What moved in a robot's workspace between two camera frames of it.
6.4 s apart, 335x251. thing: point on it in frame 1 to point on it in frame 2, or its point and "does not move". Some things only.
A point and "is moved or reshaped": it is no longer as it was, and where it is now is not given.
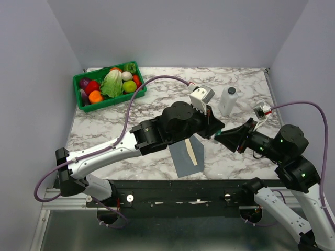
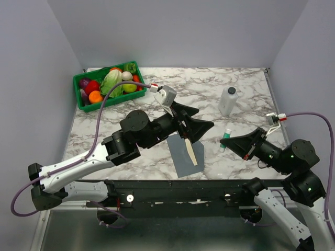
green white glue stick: (218, 133) is moved or reshaped
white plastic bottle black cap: (228, 97) does not move
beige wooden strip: (191, 151) does not move
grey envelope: (188, 155) does not move
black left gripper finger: (214, 124) to (196, 129)
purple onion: (84, 82) does not move
